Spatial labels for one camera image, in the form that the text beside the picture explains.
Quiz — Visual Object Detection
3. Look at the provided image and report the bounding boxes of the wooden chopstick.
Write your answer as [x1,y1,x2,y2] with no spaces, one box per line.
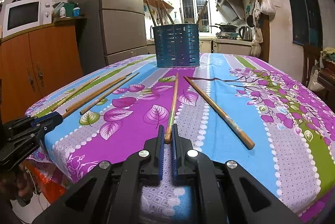
[146,0,157,27]
[80,72,139,115]
[184,76,255,150]
[50,75,99,112]
[165,73,179,144]
[62,73,132,119]
[196,0,208,25]
[161,3,175,25]
[155,0,164,26]

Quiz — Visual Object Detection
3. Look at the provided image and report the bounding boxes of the kitchen window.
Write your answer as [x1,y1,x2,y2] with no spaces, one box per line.
[180,0,211,26]

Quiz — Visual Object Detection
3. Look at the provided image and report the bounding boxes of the person left hand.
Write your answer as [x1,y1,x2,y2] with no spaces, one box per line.
[1,164,33,206]

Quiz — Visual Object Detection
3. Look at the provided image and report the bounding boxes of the orange wooden cabinet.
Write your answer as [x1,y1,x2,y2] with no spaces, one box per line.
[1,17,86,123]

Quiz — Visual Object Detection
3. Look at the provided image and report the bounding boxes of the blue perforated utensil holder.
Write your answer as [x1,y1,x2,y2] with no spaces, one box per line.
[153,23,200,68]

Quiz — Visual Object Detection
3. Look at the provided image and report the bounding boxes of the white medicine bottle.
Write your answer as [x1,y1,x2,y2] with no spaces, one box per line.
[59,7,66,18]

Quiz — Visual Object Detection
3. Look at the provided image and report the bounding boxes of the white microwave oven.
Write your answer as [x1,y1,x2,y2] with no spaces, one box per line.
[2,0,53,37]

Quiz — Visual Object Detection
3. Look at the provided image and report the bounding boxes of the floral striped tablecloth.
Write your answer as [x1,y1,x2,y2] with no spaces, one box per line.
[27,54,334,222]

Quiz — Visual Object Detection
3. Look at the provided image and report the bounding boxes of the blue lid jar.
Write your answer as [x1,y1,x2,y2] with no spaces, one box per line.
[73,7,81,17]

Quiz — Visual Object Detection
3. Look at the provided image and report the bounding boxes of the green cup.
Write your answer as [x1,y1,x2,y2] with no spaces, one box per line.
[64,3,75,17]

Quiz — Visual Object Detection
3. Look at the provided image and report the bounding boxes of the grey refrigerator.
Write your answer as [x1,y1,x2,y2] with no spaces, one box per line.
[69,0,147,74]

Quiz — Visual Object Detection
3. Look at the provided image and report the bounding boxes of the black wok pan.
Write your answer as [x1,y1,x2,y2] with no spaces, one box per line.
[211,24,238,32]

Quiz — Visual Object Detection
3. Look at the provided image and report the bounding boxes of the steel electric kettle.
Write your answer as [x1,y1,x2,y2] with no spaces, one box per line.
[238,26,253,42]

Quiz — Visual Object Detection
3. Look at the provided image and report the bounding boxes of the range hood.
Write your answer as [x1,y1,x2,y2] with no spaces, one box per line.
[216,0,245,23]

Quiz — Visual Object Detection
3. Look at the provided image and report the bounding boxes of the white plastic bag hanging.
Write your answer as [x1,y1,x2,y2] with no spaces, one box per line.
[261,0,276,16]

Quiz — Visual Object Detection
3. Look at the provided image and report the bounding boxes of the wooden chair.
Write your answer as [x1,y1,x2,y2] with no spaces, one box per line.
[302,44,324,92]

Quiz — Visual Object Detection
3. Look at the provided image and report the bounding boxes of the dark curtained window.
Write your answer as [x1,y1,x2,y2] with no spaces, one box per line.
[289,0,323,48]

